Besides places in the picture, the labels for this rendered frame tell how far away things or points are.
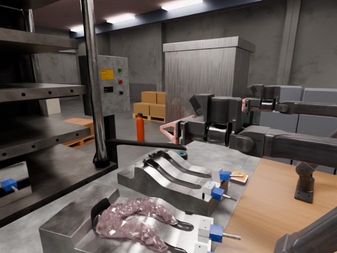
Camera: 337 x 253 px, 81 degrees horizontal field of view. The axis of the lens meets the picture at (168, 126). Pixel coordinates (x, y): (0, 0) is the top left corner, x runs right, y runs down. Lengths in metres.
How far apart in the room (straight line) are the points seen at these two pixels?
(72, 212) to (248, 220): 0.65
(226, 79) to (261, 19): 3.91
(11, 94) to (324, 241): 1.16
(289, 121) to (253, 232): 1.90
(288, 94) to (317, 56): 4.02
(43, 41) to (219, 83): 2.97
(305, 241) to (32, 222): 0.90
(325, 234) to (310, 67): 6.48
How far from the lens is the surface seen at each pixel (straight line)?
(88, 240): 0.72
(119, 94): 1.50
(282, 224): 0.95
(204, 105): 0.52
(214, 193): 0.84
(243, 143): 0.47
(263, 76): 7.06
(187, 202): 0.86
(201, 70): 3.82
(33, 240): 0.91
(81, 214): 0.76
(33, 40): 1.18
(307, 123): 2.62
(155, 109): 5.73
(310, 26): 7.03
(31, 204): 1.14
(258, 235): 0.87
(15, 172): 1.16
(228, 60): 3.64
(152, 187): 0.94
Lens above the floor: 1.36
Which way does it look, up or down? 15 degrees down
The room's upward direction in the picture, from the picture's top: straight up
